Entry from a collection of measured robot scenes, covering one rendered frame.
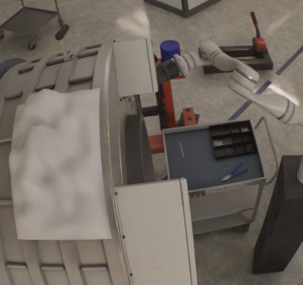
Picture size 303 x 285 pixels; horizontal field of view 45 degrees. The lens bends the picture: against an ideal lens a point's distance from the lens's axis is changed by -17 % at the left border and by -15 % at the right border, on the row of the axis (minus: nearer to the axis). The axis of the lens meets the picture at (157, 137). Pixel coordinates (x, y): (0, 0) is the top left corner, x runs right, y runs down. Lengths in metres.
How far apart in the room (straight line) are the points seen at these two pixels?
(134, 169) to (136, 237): 0.37
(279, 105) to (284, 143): 1.91
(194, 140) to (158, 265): 1.59
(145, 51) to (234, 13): 3.51
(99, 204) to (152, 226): 0.13
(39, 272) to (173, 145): 1.62
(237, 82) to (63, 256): 0.80
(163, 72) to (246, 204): 1.30
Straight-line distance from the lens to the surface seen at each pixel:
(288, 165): 1.84
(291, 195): 1.76
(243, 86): 1.36
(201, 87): 3.69
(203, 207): 2.62
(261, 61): 3.79
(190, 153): 2.40
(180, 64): 1.54
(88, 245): 0.96
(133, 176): 1.25
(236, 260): 2.77
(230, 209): 2.61
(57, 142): 0.93
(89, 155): 0.94
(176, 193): 0.93
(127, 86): 1.29
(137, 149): 1.30
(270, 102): 1.43
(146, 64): 1.29
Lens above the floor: 2.58
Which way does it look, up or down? 51 degrees down
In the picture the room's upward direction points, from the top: 9 degrees counter-clockwise
